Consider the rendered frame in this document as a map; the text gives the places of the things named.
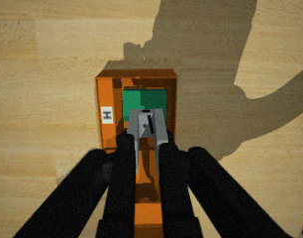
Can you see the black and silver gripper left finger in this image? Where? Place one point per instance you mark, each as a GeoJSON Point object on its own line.
{"type": "Point", "coordinates": [66, 211]}

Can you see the orange three-compartment bin rack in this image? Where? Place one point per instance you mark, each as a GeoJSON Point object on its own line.
{"type": "Point", "coordinates": [109, 84]}

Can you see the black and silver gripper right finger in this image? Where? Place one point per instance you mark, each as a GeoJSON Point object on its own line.
{"type": "Point", "coordinates": [232, 211]}

